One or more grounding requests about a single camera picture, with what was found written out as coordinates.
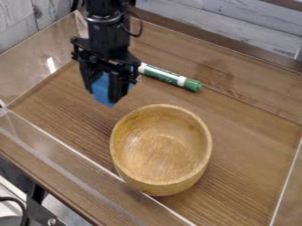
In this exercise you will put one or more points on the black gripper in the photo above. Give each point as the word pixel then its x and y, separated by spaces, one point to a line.
pixel 95 63

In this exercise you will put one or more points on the blue rectangular block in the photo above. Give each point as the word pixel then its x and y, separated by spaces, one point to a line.
pixel 100 90

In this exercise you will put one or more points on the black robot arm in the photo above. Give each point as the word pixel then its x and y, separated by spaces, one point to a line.
pixel 107 17

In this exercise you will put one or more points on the brown wooden bowl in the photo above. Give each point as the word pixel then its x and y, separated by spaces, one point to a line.
pixel 160 147

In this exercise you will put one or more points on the green white marker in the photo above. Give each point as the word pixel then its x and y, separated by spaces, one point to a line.
pixel 170 77

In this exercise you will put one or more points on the clear acrylic tray walls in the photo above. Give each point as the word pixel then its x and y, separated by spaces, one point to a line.
pixel 55 129

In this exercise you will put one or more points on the black metal table frame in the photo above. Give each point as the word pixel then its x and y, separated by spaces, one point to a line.
pixel 21 198

